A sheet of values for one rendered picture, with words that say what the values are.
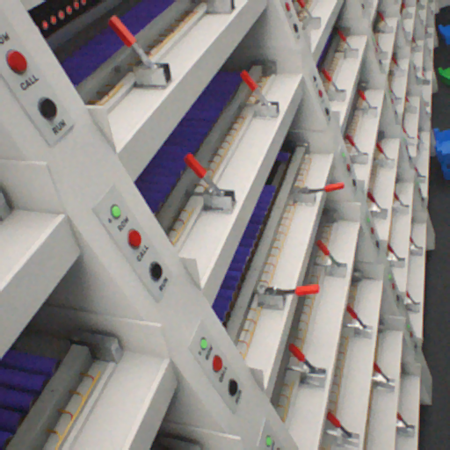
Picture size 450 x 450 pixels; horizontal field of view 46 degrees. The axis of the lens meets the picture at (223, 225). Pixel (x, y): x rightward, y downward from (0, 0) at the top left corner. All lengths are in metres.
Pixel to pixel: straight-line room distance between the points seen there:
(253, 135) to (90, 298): 0.46
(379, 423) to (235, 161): 0.75
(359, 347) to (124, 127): 0.82
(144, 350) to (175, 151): 0.38
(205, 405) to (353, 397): 0.59
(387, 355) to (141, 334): 0.99
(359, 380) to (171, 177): 0.62
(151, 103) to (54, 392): 0.32
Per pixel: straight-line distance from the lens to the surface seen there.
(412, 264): 1.96
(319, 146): 1.17
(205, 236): 0.69
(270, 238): 0.91
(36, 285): 0.45
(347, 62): 1.61
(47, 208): 0.48
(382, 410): 1.36
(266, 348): 0.78
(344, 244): 1.20
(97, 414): 0.54
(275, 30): 1.08
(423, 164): 2.48
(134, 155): 0.57
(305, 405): 0.94
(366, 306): 1.32
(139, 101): 0.63
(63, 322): 0.59
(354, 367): 1.20
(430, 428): 1.72
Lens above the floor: 1.41
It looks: 29 degrees down
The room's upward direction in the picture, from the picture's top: 29 degrees counter-clockwise
